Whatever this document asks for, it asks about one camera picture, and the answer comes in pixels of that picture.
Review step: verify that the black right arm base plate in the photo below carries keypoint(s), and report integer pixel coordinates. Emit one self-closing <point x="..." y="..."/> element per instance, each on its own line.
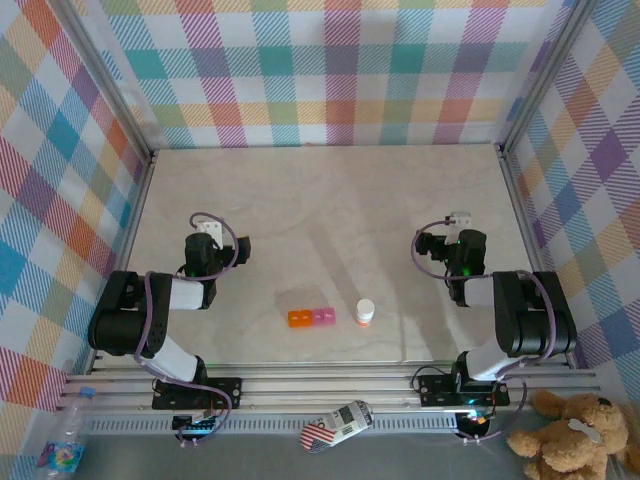
<point x="435" y="390"/>

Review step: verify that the flag print rolled pouch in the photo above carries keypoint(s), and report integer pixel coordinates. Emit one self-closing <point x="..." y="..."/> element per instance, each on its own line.
<point x="335" y="425"/>

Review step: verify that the orange pill box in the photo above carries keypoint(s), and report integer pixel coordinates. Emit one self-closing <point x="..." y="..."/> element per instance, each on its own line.
<point x="300" y="319"/>

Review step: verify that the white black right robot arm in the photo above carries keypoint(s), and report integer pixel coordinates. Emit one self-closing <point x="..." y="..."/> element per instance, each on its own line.
<point x="540" y="320"/>

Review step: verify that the aluminium side rail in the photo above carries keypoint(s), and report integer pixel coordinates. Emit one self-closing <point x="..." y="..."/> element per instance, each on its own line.
<point x="131" y="225"/>
<point x="530" y="240"/>

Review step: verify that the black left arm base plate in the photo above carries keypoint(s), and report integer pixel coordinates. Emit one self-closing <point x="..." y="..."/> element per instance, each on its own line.
<point x="225" y="392"/>

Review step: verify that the aluminium frame post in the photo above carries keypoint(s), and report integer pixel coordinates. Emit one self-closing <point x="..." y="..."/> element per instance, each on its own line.
<point x="545" y="80"/>
<point x="105" y="85"/>

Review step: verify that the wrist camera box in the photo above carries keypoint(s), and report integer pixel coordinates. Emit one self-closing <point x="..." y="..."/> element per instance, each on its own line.
<point x="209" y="231"/>
<point x="460" y="220"/>

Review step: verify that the left electronics board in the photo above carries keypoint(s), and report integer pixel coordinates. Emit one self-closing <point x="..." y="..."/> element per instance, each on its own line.
<point x="197" y="425"/>

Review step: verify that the electronics board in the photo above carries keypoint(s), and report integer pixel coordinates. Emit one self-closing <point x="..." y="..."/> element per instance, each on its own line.
<point x="197" y="425"/>
<point x="472" y="421"/>

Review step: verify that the right electronics board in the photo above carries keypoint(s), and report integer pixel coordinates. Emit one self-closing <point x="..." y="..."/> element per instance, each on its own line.
<point x="472" y="421"/>

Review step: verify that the clear plastic water bottle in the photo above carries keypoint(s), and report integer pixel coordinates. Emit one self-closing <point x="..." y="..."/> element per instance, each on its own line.
<point x="65" y="440"/>

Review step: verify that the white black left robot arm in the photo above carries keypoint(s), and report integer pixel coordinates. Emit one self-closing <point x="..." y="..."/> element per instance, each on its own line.
<point x="120" y="325"/>

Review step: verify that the pink pill box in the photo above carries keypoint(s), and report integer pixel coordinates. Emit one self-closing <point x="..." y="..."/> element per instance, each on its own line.
<point x="323" y="316"/>

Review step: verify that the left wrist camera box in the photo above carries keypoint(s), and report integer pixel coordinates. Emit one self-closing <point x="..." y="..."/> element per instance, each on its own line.
<point x="209" y="231"/>

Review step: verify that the brown teddy bear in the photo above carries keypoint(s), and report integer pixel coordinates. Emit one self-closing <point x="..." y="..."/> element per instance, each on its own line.
<point x="570" y="440"/>

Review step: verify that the aluminium front frame rail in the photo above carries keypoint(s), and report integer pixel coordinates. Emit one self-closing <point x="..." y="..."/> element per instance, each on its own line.
<point x="325" y="385"/>

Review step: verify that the white orange pill bottle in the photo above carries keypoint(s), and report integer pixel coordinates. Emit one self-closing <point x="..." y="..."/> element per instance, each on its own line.
<point x="365" y="320"/>

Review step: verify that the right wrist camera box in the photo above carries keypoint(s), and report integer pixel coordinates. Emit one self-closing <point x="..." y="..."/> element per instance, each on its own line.
<point x="460" y="220"/>

